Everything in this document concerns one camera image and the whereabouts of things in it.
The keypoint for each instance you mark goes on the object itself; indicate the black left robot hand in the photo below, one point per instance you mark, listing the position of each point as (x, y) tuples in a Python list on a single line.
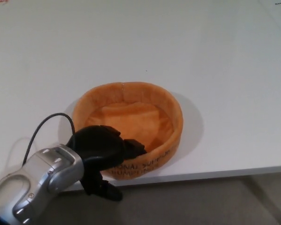
[(98, 145)]

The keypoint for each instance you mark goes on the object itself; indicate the orange soft plush plate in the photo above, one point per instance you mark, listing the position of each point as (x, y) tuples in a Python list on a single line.
[(140, 117)]

